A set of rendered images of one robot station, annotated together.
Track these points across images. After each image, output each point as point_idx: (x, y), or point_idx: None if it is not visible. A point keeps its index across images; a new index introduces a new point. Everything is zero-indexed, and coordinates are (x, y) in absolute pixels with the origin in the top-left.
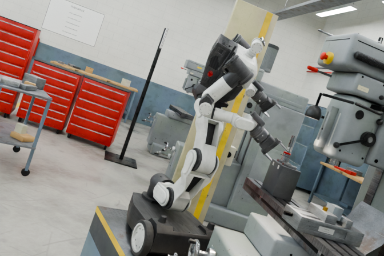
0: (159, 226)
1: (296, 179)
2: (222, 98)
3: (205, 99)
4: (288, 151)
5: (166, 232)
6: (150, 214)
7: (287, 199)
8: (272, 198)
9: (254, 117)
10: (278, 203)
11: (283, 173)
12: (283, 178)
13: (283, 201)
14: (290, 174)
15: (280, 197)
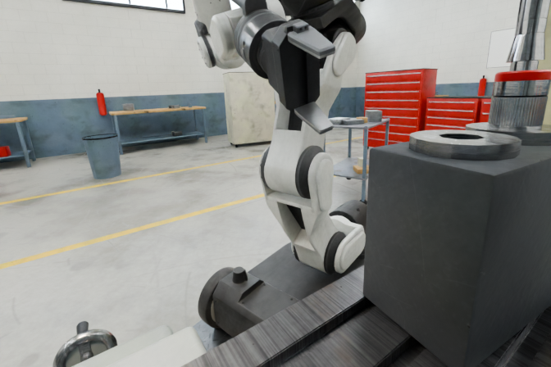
0: (221, 286)
1: (469, 232)
2: (284, 10)
3: (197, 31)
4: (521, 63)
5: (226, 300)
6: (281, 263)
7: (439, 351)
8: (302, 306)
9: (231, 0)
10: (260, 340)
11: (380, 187)
12: (384, 216)
13: (369, 350)
14: (416, 189)
15: (397, 319)
